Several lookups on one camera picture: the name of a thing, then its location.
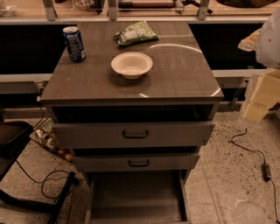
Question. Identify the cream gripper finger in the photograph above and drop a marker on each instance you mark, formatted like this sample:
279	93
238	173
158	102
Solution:
265	96
249	43

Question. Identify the blue pepsi can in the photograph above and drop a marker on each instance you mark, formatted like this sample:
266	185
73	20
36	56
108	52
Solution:
74	45

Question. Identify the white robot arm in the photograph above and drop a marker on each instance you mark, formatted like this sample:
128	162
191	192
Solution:
266	44

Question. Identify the grey drawer cabinet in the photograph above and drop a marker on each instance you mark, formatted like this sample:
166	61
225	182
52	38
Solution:
180	87

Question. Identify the top grey drawer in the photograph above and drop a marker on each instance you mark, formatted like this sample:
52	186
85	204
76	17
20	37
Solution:
132	134

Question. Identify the grey drawer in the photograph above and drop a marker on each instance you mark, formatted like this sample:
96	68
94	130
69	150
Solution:
132	134
134	163

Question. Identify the bottom open drawer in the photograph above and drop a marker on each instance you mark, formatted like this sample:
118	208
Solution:
137	197

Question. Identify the middle grey drawer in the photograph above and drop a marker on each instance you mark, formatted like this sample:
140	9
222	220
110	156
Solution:
134	163

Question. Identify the green chip bag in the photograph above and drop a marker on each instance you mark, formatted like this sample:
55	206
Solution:
135	33

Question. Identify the white paper bowl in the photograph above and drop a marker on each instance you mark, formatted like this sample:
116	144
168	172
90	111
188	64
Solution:
132	65

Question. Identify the wire basket with items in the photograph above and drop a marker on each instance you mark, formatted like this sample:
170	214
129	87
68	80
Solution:
44	136

